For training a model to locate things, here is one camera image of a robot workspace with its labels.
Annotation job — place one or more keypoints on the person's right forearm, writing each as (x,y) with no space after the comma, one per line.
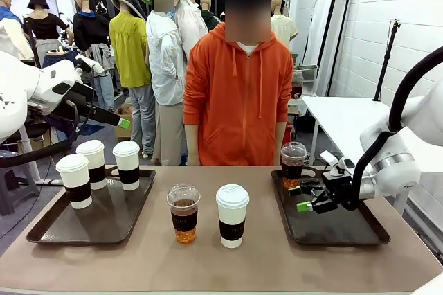
(192,146)

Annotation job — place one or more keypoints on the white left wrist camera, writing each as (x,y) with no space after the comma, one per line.
(89,63)

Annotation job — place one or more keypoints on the brown cardboard box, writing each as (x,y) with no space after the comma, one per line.
(122,134)

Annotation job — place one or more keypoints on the glass jar with dark liquid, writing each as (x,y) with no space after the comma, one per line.
(297,85)

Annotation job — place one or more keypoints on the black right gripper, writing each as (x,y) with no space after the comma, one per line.
(334,189)

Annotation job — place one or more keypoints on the person's left forearm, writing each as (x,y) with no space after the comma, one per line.
(281,142)

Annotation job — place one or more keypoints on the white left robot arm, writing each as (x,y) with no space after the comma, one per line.
(14,101)

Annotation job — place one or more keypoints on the black tripod stand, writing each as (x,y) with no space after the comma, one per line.
(386,59)

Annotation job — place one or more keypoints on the mannequin in white shirt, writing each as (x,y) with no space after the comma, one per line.
(190,21)

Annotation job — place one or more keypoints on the clear cup of iced tea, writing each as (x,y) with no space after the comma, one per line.
(183,219)

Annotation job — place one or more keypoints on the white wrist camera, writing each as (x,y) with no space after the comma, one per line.
(89,63)
(328,158)

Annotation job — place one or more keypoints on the blue jeans half mannequin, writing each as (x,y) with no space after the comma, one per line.
(59,56)

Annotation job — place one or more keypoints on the mannequin with black hat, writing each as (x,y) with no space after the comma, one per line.
(43,25)

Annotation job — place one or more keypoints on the person in orange hoodie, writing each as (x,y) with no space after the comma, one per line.
(242,101)

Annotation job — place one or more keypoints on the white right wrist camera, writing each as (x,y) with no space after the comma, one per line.
(328,158)

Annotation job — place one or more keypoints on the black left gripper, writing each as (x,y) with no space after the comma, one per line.
(79,97)

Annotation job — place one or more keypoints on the white lidded paper coffee cup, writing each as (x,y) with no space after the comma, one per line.
(91,160)
(126,161)
(73,177)
(232,212)

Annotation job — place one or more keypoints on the mannequin in dark green top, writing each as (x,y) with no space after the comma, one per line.
(207,18)

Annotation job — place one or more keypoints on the dark brown serving tray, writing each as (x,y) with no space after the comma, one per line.
(104,225)
(332,229)

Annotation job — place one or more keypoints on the mannequin in cream shirt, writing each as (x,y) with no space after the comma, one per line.
(284,28)

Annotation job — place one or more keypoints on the mannequin in black blue hoodie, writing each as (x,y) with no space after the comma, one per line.
(91,32)

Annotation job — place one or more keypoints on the white work table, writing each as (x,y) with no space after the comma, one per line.
(339,111)

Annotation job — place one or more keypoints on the mannequin in yellow shirt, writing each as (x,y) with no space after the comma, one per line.
(129,49)

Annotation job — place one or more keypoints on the figure white coat green hat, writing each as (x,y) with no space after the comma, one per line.
(164,59)

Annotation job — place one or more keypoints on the clear dome-lid cup red drink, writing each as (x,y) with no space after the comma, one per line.
(293,163)

